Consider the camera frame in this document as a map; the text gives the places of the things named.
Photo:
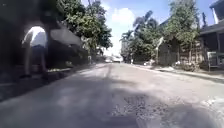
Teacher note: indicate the person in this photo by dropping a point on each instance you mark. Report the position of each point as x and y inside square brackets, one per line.
[36, 40]

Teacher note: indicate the grey concrete road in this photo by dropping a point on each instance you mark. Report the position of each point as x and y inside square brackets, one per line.
[126, 93]

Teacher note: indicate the wooden fence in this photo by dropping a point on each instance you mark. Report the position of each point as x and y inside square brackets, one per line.
[181, 55]

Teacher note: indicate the dark building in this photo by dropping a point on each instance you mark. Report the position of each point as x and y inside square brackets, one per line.
[215, 36]

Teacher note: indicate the grey concrete pavement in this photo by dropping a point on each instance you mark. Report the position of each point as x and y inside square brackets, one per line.
[196, 72]

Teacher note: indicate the dark wall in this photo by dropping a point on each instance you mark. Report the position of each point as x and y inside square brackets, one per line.
[63, 46]

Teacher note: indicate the vehicle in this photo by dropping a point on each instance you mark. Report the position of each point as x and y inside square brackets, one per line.
[115, 59]

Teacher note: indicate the row of trees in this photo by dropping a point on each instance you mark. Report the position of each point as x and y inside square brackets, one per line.
[176, 30]
[90, 26]

